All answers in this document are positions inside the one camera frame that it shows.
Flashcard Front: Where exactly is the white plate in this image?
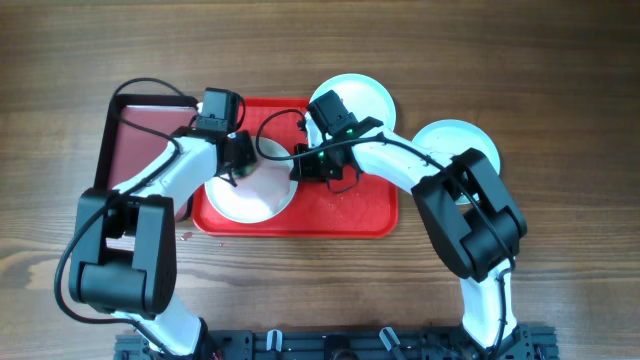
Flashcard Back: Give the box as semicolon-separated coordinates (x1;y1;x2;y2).
204;151;298;224

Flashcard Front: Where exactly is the pale blue plate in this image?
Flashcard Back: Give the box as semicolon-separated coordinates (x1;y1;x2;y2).
309;73;397;133
412;119;501;174

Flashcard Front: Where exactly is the green and yellow sponge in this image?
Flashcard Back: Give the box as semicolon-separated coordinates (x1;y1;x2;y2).
233;164;256;178

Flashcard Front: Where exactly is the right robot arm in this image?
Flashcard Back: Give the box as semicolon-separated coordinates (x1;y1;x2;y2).
291;90;527;358

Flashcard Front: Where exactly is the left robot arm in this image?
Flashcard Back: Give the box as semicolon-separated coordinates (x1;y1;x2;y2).
54;88;255;359

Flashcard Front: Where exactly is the red plastic serving tray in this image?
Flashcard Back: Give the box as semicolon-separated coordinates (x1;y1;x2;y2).
191;96;400;239

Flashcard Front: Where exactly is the black tray with red water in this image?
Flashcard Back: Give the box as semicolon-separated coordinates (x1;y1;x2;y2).
93;93;201;223

